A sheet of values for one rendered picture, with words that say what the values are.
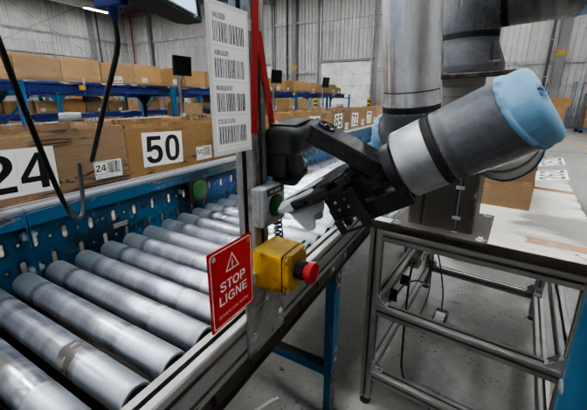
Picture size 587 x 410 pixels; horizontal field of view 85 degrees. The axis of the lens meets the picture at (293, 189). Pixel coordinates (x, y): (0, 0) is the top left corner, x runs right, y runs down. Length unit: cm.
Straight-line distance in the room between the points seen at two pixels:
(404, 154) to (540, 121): 13
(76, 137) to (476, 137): 91
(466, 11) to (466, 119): 63
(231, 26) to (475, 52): 67
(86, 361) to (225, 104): 43
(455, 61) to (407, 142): 59
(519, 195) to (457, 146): 99
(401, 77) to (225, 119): 27
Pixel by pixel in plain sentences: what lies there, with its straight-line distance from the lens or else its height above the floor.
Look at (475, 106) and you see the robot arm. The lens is 41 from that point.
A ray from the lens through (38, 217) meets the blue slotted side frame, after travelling 94.
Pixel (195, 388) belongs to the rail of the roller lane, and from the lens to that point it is 58.
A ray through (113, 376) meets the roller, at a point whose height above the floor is 75.
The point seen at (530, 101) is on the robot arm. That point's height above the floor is 112.
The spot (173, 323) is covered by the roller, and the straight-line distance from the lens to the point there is 64.
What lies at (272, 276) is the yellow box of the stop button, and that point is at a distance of 56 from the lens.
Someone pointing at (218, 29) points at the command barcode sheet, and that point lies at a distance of 47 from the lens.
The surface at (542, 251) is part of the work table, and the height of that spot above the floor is 75.
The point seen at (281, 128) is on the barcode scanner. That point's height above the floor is 108.
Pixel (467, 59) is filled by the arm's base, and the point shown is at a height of 122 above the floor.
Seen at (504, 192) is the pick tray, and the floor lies 80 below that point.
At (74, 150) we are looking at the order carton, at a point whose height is 99.
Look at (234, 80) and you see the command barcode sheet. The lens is 49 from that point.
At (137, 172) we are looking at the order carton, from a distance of 112.
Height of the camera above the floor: 112
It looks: 16 degrees down
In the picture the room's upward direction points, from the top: straight up
